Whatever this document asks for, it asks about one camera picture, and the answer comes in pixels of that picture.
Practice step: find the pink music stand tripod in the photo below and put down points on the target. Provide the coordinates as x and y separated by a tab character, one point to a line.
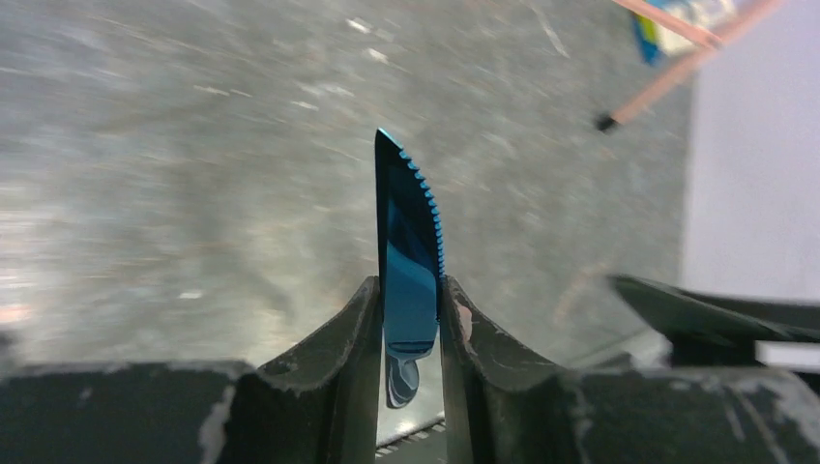
690	32

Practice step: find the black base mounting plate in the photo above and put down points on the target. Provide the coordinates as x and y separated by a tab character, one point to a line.
424	446

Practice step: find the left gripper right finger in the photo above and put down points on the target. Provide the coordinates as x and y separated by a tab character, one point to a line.
505	403

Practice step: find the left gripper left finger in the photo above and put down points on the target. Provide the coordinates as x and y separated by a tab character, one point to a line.
315	403

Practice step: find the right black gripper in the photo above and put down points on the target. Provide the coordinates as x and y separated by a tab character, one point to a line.
709	330

